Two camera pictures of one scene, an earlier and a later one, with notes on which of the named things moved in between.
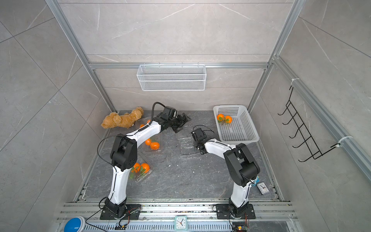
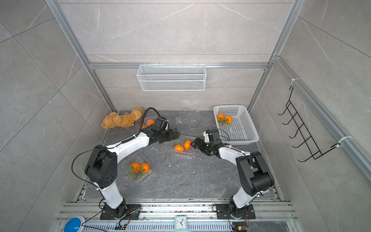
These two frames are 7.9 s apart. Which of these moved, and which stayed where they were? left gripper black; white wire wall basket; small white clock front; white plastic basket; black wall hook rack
Moved: left gripper black
Stayed: white wire wall basket; white plastic basket; black wall hook rack; small white clock front
